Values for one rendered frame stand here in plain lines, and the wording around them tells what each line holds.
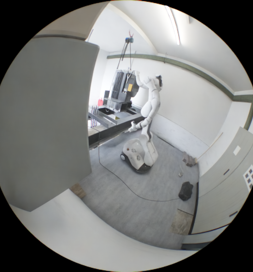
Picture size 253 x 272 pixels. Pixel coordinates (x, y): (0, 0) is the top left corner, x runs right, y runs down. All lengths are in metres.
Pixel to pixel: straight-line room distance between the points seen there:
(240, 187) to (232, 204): 0.25
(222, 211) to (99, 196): 1.89
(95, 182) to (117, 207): 0.52
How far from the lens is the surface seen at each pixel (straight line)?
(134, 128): 1.14
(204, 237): 1.72
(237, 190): 1.68
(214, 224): 1.69
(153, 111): 0.97
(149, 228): 1.48
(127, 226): 1.35
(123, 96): 2.03
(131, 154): 1.35
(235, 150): 2.03
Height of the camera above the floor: 1.29
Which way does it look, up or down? 34 degrees down
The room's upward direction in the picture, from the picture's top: 17 degrees clockwise
